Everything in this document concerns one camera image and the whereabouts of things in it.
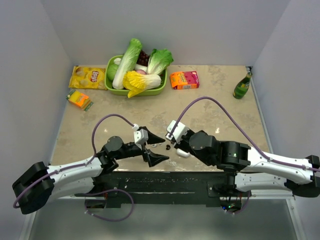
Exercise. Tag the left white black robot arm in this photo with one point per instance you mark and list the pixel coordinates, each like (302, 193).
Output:
(41, 183)

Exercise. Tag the green glass bottle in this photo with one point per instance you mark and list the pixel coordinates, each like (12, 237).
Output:
(242, 87)

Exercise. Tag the orange pink snack box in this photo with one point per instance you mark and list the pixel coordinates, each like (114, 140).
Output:
(183, 80)

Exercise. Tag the pink onion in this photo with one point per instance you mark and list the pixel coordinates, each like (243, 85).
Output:
(141, 72)

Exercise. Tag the green leaf lettuce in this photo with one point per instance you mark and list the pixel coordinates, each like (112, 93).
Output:
(158, 61)

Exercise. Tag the green plastic basin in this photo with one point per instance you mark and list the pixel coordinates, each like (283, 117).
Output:
(122, 92)

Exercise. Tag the yellow napa cabbage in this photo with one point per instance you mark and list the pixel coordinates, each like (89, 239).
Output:
(137, 83)

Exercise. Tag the round green cabbage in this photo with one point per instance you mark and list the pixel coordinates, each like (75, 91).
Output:
(111, 71)

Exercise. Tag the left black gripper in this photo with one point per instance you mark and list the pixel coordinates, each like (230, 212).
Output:
(152, 158)

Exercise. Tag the green napa cabbage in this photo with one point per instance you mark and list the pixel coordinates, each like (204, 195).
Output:
(127, 63)

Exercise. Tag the white radish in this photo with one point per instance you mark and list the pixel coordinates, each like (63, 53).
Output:
(137, 67)

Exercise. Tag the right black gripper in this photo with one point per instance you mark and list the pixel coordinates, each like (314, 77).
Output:
(180, 144)

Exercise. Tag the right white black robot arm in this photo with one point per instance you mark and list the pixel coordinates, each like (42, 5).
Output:
(252, 169)

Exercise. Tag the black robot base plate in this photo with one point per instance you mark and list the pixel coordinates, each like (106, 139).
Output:
(166, 188)

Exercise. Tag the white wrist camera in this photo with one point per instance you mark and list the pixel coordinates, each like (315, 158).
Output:
(179, 131)
(140, 135)

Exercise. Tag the orange yellow sponge pack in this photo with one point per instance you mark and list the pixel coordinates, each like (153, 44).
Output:
(79, 99)

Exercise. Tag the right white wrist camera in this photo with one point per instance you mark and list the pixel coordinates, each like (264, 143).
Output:
(179, 131)

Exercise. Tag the yellow Lays chips bag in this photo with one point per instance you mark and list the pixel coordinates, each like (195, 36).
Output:
(85, 77)

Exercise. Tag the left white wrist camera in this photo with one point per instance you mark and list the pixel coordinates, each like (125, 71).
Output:
(140, 135)

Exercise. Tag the dark red grapes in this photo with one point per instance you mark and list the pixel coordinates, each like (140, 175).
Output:
(143, 59)

